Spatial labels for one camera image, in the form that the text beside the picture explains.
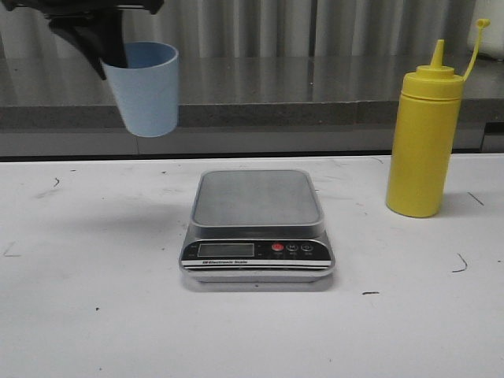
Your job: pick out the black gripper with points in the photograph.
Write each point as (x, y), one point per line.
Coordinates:
(104, 39)

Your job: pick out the light blue plastic cup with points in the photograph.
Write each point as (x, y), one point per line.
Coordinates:
(146, 91)

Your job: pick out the yellow squeeze bottle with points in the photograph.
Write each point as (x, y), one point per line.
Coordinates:
(426, 122)

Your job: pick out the silver electronic kitchen scale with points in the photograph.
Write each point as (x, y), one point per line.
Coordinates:
(256, 226)

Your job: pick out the white container in background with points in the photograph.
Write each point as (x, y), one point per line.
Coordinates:
(492, 38)

